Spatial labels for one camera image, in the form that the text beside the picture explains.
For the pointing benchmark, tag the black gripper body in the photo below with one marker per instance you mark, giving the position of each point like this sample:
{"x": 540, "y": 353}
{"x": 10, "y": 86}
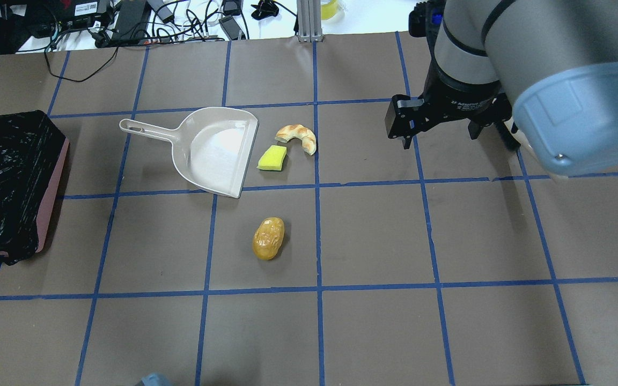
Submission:
{"x": 460, "y": 95}

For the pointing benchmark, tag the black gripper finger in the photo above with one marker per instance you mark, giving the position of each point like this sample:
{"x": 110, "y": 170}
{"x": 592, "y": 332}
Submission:
{"x": 407, "y": 141}
{"x": 474, "y": 130}

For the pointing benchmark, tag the toy croissant bread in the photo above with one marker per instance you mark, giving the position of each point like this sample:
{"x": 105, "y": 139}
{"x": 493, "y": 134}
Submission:
{"x": 298, "y": 131}

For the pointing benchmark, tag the yellow green sponge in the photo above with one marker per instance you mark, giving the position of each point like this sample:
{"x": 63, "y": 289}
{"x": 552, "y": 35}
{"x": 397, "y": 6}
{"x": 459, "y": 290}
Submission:
{"x": 273, "y": 159}

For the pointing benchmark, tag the yellow toy potato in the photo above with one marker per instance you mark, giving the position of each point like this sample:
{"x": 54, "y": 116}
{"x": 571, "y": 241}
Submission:
{"x": 268, "y": 238}

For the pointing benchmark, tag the beige plastic dustpan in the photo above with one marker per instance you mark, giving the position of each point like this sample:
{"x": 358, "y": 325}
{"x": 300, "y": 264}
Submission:
{"x": 210, "y": 148}

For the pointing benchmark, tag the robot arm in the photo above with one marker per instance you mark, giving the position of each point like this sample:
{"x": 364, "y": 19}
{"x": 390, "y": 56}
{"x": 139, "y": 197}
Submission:
{"x": 550, "y": 66}

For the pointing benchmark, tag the pink bin with black bag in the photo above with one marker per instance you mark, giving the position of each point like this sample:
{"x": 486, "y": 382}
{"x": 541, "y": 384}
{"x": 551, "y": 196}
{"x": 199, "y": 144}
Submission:
{"x": 30, "y": 148}

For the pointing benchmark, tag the yellow tape roll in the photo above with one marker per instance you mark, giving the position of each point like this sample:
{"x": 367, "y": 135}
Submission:
{"x": 330, "y": 9}

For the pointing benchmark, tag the black power adapter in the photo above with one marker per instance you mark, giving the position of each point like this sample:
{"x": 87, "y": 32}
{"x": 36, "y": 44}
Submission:
{"x": 130, "y": 23}

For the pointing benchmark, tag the aluminium frame post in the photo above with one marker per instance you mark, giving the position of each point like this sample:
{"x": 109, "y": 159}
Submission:
{"x": 309, "y": 21}

